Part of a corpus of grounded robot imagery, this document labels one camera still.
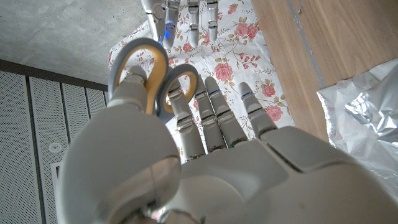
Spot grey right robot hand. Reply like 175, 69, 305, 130
139, 0, 220, 50

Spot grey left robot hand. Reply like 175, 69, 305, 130
55, 64, 398, 224

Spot grey orange handled scissors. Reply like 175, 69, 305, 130
107, 37, 200, 123

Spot aluminum foil sheet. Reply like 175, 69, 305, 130
316, 58, 398, 200

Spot white ceiling vent frame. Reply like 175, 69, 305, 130
49, 161, 63, 224

